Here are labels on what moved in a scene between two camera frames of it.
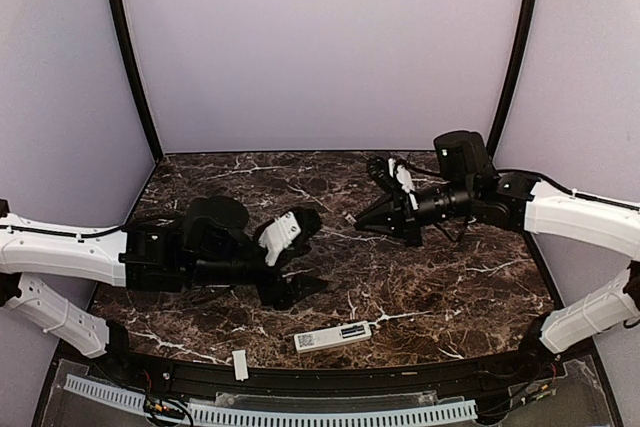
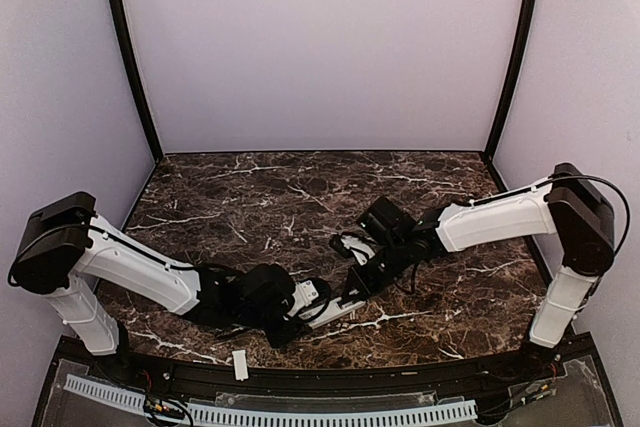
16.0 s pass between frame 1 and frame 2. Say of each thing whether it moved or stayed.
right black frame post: stayed
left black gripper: moved
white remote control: moved
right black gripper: moved
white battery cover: stayed
